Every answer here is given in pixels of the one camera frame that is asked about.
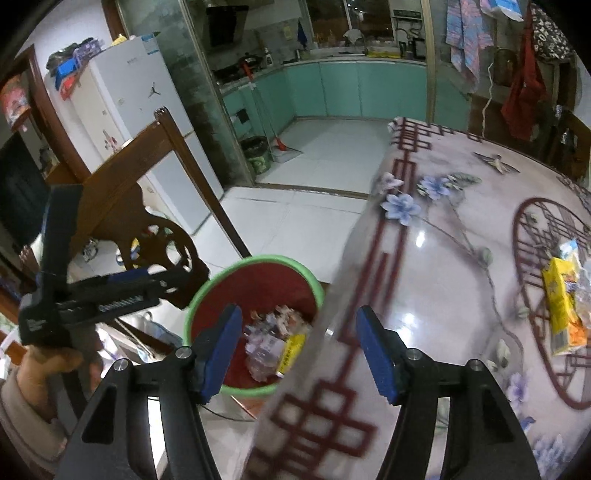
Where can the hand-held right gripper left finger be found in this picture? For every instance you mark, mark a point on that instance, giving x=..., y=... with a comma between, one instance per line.
x=217, y=355

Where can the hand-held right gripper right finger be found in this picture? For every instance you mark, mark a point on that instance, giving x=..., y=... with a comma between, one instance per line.
x=376, y=355

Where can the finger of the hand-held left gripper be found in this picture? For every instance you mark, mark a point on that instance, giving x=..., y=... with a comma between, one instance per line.
x=129, y=278
x=60, y=221

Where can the clear plastic bottle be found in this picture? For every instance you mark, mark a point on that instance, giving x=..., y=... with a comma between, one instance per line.
x=264, y=351

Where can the yellow medicine box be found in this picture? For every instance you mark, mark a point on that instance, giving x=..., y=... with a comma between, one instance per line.
x=292, y=353

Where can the pink printed wrapper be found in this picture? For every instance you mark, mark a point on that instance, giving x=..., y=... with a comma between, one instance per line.
x=284, y=318

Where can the green rimmed trash bin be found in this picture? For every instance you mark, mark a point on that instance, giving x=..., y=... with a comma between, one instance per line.
x=258, y=286

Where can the person's left forearm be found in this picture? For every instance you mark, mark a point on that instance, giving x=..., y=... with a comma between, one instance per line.
x=27, y=415

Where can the person's left hand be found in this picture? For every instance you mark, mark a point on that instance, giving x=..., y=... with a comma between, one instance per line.
x=55, y=359

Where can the black screen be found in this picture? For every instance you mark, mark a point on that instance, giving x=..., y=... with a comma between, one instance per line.
x=21, y=194

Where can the carved wooden chair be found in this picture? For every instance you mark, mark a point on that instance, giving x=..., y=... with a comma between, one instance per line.
x=134, y=170

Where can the red printed bag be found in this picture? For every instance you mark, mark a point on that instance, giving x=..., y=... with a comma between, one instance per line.
x=16, y=101

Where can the white refrigerator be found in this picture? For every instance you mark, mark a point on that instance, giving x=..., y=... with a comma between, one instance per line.
x=138, y=97

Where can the pile of colourful boxes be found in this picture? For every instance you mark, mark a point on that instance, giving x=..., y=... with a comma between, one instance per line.
x=69, y=69

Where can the dark kitchen waste bin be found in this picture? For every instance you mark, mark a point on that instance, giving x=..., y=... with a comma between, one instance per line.
x=256, y=154

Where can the orange yellow packet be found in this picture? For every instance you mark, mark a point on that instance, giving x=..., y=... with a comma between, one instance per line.
x=558, y=304

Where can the red broom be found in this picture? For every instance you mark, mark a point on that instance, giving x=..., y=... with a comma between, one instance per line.
x=279, y=144

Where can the crumpled printed paper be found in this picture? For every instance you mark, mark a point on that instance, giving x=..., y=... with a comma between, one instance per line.
x=582, y=281

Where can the blue white snack wrapper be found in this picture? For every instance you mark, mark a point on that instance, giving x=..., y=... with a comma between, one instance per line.
x=569, y=249

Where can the black frying pan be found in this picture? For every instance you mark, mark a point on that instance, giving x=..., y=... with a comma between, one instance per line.
x=249, y=61

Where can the black range hood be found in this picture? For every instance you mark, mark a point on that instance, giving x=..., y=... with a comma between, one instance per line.
x=224, y=25

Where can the teal kitchen base cabinets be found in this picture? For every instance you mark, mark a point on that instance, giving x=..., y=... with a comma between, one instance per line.
x=351, y=92

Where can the plain wooden chair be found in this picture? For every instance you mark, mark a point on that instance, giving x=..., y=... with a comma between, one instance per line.
x=570, y=138

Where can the hanging red bag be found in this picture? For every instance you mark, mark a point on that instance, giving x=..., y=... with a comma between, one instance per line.
x=524, y=101

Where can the brown bag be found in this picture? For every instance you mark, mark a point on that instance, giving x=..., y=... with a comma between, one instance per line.
x=504, y=67

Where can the pink blue plaid cloth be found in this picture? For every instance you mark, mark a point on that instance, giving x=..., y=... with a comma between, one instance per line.
x=466, y=41

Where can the blue white hanging bag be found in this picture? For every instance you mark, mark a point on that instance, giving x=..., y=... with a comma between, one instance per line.
x=505, y=7

